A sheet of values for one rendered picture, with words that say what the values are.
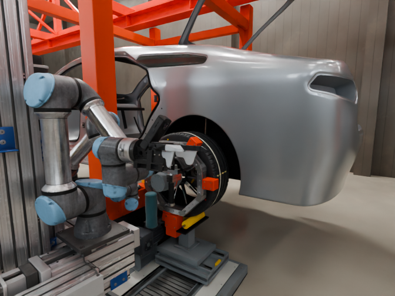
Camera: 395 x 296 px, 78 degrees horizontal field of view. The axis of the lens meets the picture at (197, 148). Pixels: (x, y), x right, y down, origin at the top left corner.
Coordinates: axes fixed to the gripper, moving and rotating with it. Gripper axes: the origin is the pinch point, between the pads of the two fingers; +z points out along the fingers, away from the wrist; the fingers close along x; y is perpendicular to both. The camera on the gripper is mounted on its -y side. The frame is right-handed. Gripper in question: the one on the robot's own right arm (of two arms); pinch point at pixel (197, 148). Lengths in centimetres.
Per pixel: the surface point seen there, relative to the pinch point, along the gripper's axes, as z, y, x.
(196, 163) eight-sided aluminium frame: -41, 13, -90
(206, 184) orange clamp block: -33, 26, -91
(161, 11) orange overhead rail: -228, -235, -314
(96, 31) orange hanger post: -104, -71, -59
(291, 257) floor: 20, 100, -181
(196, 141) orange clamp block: -42, -2, -89
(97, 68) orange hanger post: -104, -47, -61
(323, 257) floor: 47, 98, -194
